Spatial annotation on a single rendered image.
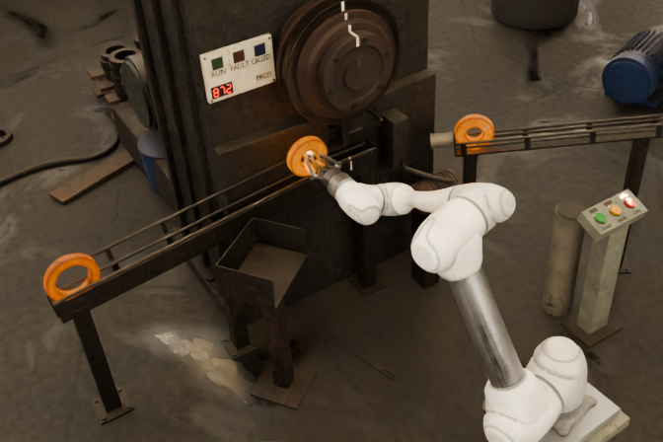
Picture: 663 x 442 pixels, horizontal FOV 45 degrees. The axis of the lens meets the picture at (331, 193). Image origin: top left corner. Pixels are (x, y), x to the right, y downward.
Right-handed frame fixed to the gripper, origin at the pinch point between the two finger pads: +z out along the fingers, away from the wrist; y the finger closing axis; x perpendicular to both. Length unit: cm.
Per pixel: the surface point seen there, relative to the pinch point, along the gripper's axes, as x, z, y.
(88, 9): -101, 363, 19
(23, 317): -87, 70, -107
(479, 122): -8, -12, 70
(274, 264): -22.9, -22.0, -27.3
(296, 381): -82, -28, -26
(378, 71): 24.9, -2.7, 28.9
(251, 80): 24.6, 18.2, -10.4
